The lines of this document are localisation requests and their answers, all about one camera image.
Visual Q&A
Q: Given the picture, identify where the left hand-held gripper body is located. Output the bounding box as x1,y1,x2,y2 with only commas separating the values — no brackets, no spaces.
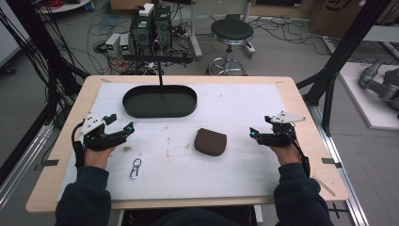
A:
78,113,128,152

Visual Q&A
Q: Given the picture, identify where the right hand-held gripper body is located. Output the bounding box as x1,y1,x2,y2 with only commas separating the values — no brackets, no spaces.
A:
258,109,307,148

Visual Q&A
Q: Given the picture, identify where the person's left hand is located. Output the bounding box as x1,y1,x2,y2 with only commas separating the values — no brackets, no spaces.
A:
83,144,118,170

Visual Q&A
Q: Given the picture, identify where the person's right hand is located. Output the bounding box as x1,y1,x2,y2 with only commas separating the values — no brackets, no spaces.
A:
270,142,304,167

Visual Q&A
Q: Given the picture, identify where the wooden table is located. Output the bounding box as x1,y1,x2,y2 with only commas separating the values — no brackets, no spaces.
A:
25,74,350,214

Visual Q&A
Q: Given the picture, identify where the silver carabiner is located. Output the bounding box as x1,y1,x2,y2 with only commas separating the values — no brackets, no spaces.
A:
129,157,143,181

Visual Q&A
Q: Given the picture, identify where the black oval tray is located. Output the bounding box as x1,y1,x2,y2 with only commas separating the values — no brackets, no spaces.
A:
121,84,199,120

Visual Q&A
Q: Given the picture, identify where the brown leather pouch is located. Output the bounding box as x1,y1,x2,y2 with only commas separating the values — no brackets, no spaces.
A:
193,127,229,157

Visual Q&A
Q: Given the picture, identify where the black tape strip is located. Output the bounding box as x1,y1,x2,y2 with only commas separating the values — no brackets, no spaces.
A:
33,159,60,172
321,157,343,170

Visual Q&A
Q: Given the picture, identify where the black T-shaped stand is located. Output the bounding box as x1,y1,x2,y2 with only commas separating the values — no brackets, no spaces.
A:
121,54,195,95

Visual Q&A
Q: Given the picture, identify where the white foam mat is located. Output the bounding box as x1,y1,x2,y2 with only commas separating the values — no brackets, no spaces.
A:
56,82,313,202

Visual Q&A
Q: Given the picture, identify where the grey power supply unit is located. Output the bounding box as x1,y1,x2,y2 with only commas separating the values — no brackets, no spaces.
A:
120,33,132,57
104,32,122,58

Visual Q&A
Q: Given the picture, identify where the white platform board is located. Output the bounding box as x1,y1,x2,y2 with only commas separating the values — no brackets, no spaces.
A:
338,61,399,132

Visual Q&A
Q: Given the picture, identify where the black computer tower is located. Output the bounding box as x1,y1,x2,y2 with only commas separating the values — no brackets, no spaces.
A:
129,11,155,57
152,5,173,52

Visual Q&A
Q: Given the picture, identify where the black round stool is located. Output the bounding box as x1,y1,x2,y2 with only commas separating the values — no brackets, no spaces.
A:
206,18,256,76

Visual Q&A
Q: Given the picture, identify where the white power strip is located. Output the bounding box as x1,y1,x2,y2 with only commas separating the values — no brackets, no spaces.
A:
322,35,339,55

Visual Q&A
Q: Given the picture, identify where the person's dark torso clothing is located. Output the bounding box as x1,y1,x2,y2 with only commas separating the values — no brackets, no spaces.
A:
150,206,246,226

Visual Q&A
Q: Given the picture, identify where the white desk leg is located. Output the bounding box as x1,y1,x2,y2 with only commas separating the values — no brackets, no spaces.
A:
186,0,204,61

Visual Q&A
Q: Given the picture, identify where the white box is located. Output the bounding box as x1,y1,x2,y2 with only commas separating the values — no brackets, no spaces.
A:
137,2,155,18

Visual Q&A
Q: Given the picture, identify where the cardboard box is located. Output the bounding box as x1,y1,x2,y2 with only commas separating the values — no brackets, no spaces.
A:
308,0,399,41

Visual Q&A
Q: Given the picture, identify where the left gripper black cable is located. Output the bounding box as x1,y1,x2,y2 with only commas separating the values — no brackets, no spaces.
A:
71,121,88,169

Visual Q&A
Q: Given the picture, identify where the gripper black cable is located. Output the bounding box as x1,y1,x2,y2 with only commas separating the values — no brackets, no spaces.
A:
281,125,312,179
71,121,88,169

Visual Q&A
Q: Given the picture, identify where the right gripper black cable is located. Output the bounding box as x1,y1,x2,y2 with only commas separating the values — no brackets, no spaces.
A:
281,125,312,179

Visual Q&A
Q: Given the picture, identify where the aluminium rail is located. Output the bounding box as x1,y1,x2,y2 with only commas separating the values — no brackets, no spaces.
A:
0,122,55,211
308,103,371,226

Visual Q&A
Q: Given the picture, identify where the tangle of floor cables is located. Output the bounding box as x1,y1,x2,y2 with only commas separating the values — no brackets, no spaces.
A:
250,15,333,57

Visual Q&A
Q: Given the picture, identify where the black frame with cable bundle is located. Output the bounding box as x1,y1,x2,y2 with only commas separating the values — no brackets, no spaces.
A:
0,0,90,130

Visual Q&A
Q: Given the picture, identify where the black metal frame strut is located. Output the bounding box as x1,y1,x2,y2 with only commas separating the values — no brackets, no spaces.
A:
295,0,393,137

